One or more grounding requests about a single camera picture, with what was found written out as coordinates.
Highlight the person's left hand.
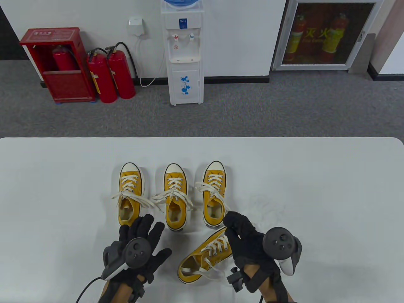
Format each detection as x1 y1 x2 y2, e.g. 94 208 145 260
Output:
118 214 172 283

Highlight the person's right hand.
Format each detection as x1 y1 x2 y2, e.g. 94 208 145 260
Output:
223 211 281 279

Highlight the yellow canvas shoe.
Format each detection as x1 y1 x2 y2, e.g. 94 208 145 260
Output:
164 163 188 231
202 161 228 228
177 226 234 284
118 163 146 226

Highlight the person's right forearm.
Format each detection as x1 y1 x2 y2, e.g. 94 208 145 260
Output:
245 264 297 303

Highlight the person's left forearm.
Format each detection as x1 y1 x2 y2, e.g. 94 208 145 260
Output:
98 275 146 303

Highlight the grey tracking controller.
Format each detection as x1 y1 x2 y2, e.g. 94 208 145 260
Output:
102 237 152 281
263 227 302 276

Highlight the red fire extinguisher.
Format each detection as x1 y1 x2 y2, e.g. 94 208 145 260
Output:
52 45 78 71
87 48 118 104
106 42 138 99

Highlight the white water dispenser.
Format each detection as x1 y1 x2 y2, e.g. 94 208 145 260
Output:
160 3 204 106

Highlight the red fire extinguisher cabinet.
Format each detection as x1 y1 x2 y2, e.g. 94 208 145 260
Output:
19 27 97 104

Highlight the glass door fire cabinet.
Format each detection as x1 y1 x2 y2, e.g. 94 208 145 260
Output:
271 0 384 71

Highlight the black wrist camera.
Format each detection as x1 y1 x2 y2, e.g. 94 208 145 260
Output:
227 268 245 292

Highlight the black cable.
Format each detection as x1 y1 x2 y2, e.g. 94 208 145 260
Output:
76 276 103 303

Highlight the white power cable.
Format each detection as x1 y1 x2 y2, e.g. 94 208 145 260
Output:
134 36 166 88

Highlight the white wall box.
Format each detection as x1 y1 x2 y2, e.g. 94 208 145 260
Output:
128 16 148 39

